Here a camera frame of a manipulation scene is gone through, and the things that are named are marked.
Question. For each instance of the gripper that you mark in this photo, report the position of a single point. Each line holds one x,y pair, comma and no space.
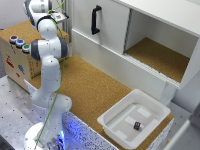
59,15

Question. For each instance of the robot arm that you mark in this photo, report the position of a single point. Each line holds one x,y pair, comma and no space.
50,80

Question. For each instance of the purple block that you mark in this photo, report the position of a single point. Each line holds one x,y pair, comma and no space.
137,125

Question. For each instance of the white sliding door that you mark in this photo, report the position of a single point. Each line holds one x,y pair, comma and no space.
103,23

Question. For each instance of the green button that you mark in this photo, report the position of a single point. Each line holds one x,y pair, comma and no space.
25,48

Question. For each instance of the blue button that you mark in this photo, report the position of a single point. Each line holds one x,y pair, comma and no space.
20,43

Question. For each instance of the red button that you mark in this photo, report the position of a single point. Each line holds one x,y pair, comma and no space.
13,39

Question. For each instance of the wooden drawer box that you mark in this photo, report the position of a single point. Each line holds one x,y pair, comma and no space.
16,56

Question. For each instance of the white cabinet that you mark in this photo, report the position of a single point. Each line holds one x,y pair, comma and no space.
156,43

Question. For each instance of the white plastic box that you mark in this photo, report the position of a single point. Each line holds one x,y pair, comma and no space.
133,118

